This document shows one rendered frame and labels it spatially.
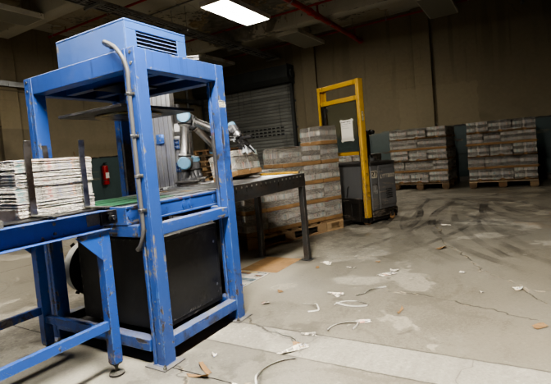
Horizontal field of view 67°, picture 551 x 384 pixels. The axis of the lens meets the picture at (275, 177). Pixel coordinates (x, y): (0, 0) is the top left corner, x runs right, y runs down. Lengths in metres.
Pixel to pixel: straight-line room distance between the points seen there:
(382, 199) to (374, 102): 5.79
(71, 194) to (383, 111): 9.50
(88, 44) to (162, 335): 1.58
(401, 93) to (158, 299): 9.47
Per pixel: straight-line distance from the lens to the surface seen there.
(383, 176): 5.62
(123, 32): 2.37
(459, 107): 10.67
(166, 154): 4.15
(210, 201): 2.62
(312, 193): 4.93
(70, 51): 2.71
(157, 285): 2.13
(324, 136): 5.08
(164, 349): 2.24
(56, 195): 2.19
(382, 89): 11.09
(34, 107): 2.79
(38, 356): 2.05
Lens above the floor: 0.98
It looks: 3 degrees down
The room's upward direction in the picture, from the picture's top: 5 degrees counter-clockwise
